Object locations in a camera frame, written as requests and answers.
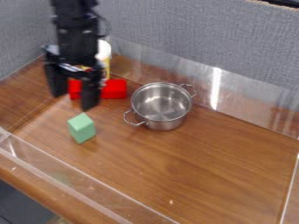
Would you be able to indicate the clear acrylic table barrier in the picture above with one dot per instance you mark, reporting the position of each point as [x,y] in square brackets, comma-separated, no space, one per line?
[226,169]

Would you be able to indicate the small steel pot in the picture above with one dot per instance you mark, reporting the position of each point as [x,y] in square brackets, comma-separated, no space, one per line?
[161,105]

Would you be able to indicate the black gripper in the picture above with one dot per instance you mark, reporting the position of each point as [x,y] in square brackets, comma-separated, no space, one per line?
[73,59]

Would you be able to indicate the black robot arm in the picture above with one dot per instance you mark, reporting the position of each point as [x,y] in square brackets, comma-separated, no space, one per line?
[73,13]

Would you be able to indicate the yellow Play-Doh can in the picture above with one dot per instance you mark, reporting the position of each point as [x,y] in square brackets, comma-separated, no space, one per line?
[104,57]

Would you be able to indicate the red rectangular block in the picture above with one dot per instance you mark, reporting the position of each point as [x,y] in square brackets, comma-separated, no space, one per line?
[114,90]

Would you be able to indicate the green foam block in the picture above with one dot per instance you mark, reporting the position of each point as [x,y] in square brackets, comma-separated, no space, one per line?
[82,128]

